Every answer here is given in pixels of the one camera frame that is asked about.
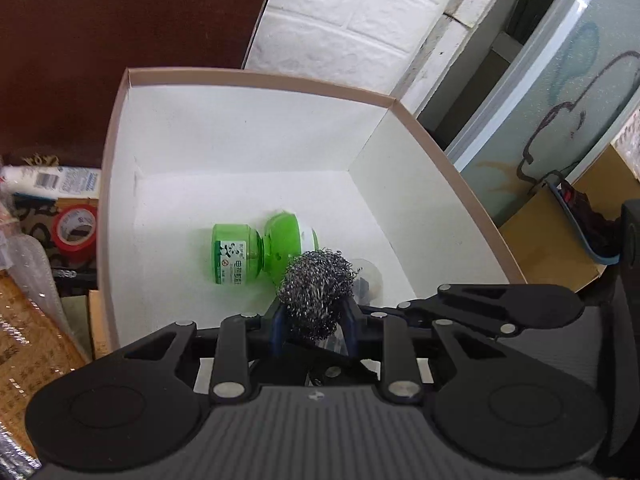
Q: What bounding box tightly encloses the red tape roll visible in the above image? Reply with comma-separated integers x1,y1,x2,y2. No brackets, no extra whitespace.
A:
52,205,98,263

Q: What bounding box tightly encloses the small tan box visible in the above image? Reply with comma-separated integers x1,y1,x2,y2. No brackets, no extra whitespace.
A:
87,287,118,361

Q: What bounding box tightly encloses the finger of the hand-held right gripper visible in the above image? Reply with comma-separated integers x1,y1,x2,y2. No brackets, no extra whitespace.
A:
397,284,587,339

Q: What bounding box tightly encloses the dark brown board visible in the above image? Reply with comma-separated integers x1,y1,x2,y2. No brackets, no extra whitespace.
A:
0,0,276,168

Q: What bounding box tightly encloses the white tube with barcode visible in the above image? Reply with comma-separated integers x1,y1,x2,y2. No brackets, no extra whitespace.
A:
0,165,103,198

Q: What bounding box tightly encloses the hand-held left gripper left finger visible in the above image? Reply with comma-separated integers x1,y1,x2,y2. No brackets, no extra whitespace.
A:
122,305,288,405

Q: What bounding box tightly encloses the white cardboard box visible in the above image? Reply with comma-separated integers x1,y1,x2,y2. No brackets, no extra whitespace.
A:
97,66,526,396

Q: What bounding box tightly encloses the plain cardboard box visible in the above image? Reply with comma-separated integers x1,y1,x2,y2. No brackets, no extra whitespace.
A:
497,145,640,293

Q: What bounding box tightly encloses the frosted glass door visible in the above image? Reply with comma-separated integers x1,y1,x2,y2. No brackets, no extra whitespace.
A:
445,0,640,226

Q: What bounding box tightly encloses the gold patterned packet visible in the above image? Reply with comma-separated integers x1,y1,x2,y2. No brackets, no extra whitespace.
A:
0,240,93,466

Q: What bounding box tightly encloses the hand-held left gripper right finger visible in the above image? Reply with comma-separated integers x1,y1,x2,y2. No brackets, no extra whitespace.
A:
340,299,506,405

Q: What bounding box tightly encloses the steel wool ball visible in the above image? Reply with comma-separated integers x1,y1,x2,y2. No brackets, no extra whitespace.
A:
276,249,357,341

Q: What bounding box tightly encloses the green mosquito repellent device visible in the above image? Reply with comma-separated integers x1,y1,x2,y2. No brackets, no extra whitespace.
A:
210,211,318,288

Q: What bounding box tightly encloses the blue basket with dark cloth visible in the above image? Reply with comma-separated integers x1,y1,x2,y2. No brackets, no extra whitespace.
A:
545,177,623,267

